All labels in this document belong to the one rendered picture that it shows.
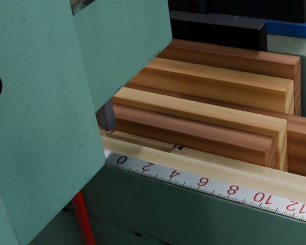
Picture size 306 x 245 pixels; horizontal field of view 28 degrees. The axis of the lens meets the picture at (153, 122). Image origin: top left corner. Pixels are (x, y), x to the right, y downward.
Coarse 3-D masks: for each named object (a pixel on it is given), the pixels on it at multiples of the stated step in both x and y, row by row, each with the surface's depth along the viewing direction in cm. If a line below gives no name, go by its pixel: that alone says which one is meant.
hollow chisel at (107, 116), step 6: (108, 102) 43; (102, 108) 43; (108, 108) 43; (102, 114) 44; (108, 114) 44; (114, 114) 44; (102, 120) 44; (108, 120) 44; (114, 120) 44; (102, 126) 44; (108, 126) 44; (114, 126) 45
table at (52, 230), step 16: (64, 208) 46; (48, 224) 48; (64, 224) 47; (96, 224) 44; (112, 224) 44; (32, 240) 51; (48, 240) 50; (64, 240) 48; (80, 240) 47; (96, 240) 46; (112, 240) 45; (128, 240) 43; (144, 240) 42; (160, 240) 42
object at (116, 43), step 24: (72, 0) 34; (96, 0) 35; (120, 0) 37; (144, 0) 39; (96, 24) 35; (120, 24) 37; (144, 24) 40; (168, 24) 42; (96, 48) 36; (120, 48) 38; (144, 48) 40; (96, 72) 36; (120, 72) 38; (96, 96) 37
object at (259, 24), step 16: (176, 16) 48; (192, 16) 48; (208, 16) 47; (176, 32) 49; (192, 32) 48; (208, 32) 47; (224, 32) 46; (240, 32) 45; (256, 32) 45; (256, 48) 45
